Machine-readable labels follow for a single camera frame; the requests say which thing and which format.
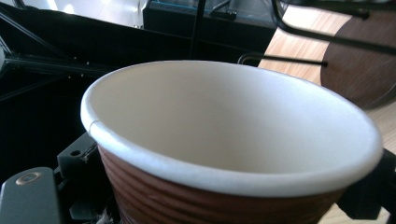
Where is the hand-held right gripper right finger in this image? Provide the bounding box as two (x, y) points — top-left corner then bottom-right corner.
(336, 148), (396, 220)

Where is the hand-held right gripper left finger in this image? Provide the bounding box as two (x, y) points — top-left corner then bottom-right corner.
(56, 132), (122, 224)

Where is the brown ribbed single paper cup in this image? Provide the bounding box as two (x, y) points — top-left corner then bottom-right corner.
(79, 60), (384, 224)

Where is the black metal pole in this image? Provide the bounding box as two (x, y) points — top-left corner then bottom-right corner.
(189, 0), (207, 61)

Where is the dark glass-topped cabinet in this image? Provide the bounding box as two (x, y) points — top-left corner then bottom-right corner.
(143, 0), (278, 64)

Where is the black metal stand frame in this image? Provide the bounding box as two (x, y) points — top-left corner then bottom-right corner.
(0, 6), (110, 104)

